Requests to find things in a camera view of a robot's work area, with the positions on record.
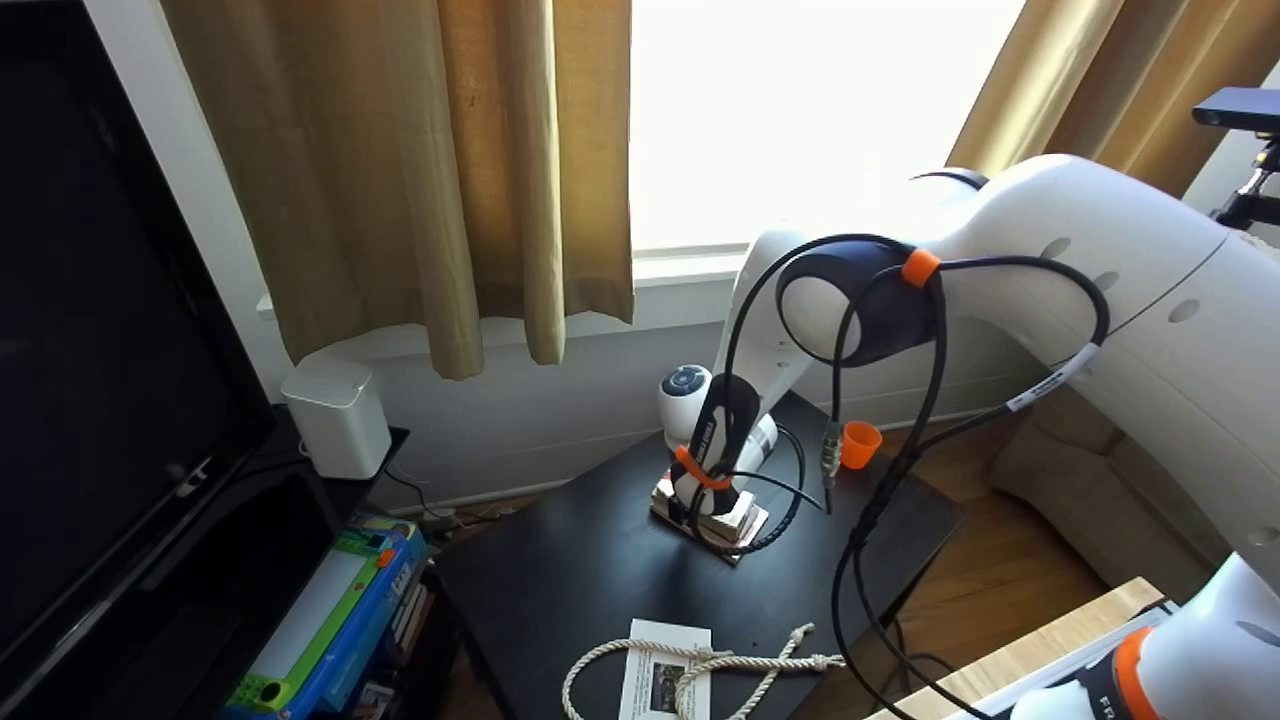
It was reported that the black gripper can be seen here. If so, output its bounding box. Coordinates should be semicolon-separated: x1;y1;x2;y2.
666;377;767;521

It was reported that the orange plastic cup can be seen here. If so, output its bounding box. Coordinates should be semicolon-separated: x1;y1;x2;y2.
834;417;886;478

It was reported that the white flat booklet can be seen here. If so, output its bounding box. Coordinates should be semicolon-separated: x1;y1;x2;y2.
612;617;714;720

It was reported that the blue game box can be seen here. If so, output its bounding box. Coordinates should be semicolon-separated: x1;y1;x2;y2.
282;521;432;720

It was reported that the light wooden board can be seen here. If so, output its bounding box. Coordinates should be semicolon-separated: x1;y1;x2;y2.
863;574;1173;720

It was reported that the bright window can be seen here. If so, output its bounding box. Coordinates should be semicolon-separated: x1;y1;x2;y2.
629;0;1031;255

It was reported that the white cube speaker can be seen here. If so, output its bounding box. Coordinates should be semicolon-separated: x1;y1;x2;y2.
276;357;396;483

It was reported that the beige armchair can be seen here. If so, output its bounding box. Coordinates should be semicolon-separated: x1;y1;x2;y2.
988;383;1243;604

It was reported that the tan window curtain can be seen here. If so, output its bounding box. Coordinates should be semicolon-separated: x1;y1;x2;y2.
154;0;636;383
944;0;1280;205

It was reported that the black television stand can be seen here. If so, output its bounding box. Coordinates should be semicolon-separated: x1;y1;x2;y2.
0;424;454;720

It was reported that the black flat screen television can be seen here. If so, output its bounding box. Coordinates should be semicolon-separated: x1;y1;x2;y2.
0;0;292;671

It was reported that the orange cable clip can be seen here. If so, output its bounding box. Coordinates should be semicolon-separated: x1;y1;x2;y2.
900;243;944;291
666;450;740;495

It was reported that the white rope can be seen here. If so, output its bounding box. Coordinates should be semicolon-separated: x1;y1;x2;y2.
555;620;852;720

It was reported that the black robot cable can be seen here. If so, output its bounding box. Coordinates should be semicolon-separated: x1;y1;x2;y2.
705;232;1116;720

